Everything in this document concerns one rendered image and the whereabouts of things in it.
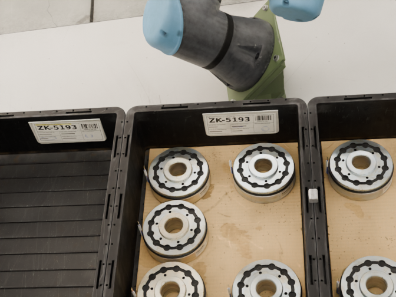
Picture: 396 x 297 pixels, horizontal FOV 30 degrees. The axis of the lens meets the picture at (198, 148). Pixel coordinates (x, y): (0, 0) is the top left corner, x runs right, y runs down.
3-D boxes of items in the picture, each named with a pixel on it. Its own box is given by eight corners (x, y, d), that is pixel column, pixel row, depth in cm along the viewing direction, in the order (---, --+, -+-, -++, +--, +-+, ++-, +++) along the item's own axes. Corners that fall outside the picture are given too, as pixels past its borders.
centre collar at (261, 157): (250, 154, 124) (250, 152, 123) (279, 156, 123) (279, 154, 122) (246, 178, 121) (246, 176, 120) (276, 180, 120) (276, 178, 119)
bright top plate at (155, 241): (145, 203, 121) (144, 201, 120) (206, 200, 120) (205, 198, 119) (141, 258, 115) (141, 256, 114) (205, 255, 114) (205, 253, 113)
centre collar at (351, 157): (344, 152, 122) (345, 149, 121) (375, 151, 121) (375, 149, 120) (346, 177, 119) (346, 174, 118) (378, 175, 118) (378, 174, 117)
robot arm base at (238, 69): (226, 49, 158) (187, 33, 153) (270, 6, 148) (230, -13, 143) (231, 105, 150) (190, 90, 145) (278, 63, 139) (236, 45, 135)
